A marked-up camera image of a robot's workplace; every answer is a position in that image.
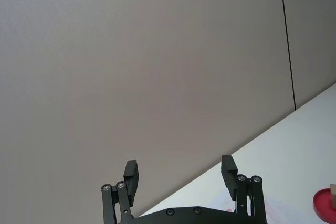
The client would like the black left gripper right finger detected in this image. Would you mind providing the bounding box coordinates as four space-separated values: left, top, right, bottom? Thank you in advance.
221 155 267 224

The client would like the red round dish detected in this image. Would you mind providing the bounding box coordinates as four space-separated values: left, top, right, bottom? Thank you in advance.
313 187 336 221

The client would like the white table cloth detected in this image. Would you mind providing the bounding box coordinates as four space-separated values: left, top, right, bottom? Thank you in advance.
136 82 336 224

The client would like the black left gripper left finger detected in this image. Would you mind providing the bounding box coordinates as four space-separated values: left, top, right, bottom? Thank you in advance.
100 159 140 224

